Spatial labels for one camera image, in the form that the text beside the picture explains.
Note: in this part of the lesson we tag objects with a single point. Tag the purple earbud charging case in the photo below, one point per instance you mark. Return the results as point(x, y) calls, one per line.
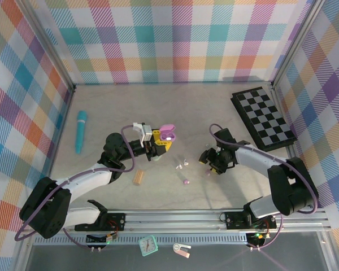
point(169, 137)

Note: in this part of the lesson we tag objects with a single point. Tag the green earbud charging case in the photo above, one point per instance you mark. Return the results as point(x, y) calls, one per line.
point(159, 158)

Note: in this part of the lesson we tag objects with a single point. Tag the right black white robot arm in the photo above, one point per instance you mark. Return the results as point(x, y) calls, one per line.
point(293, 186)

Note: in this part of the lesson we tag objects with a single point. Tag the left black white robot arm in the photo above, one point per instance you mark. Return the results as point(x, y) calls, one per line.
point(45, 211)

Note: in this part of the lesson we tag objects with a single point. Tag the teal pen-shaped device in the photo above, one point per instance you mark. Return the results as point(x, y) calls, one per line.
point(80, 127)

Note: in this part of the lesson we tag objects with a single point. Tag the ridged wooden block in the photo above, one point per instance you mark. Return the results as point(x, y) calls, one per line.
point(138, 178)

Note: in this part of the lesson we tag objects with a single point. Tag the black grey chessboard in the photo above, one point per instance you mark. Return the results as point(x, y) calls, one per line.
point(265, 113)

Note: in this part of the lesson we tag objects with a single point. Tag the perforated metal strip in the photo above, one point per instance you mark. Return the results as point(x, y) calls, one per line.
point(186, 239)

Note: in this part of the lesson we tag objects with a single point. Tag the right black controller board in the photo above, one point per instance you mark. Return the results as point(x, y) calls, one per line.
point(256, 239)

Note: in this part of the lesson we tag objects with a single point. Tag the black controller board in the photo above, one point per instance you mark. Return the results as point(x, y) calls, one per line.
point(256, 239)
point(97, 239)

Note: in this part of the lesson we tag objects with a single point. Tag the pink white small tool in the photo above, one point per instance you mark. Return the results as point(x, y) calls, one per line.
point(182, 250)

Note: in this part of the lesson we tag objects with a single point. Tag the left black controller board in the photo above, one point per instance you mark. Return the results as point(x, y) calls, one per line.
point(97, 239)

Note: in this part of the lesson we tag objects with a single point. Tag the teal alarm clock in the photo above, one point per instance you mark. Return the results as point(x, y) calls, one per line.
point(148, 246)

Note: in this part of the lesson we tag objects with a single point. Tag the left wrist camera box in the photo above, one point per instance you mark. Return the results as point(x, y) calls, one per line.
point(145, 135)

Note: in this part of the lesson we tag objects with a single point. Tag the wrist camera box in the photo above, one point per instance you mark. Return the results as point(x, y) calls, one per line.
point(145, 135)
point(219, 149)

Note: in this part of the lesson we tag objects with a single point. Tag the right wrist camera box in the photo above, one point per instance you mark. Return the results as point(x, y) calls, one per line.
point(219, 149)

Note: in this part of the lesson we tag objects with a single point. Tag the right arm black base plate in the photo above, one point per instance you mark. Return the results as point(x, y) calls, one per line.
point(234, 220)

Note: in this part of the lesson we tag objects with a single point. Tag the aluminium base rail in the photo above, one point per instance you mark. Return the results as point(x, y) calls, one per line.
point(172, 218)

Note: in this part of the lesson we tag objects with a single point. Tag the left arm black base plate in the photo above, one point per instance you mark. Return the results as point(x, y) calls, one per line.
point(115, 221)

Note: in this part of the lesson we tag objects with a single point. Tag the aluminium frame post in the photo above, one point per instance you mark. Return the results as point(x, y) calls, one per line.
point(49, 46)
point(296, 45)

